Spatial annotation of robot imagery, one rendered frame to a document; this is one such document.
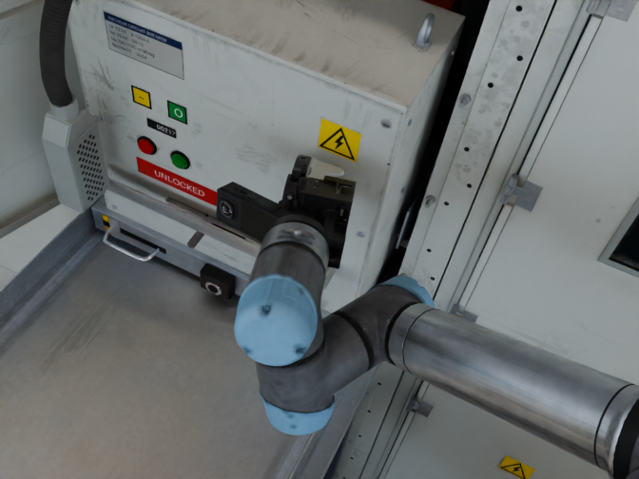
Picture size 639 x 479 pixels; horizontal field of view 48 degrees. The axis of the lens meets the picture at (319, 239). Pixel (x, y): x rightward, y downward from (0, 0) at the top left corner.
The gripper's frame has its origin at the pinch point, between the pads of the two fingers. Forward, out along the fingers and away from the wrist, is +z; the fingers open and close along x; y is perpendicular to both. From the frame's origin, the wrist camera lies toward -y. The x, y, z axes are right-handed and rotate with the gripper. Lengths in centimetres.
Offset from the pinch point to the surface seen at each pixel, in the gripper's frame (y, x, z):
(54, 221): -56, -49, 44
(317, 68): -0.1, 14.1, -2.6
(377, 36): 6.1, 16.7, 6.1
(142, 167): -26.5, -13.7, 13.9
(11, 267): -74, -75, 56
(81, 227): -39, -32, 20
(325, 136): 2.2, 5.1, -1.2
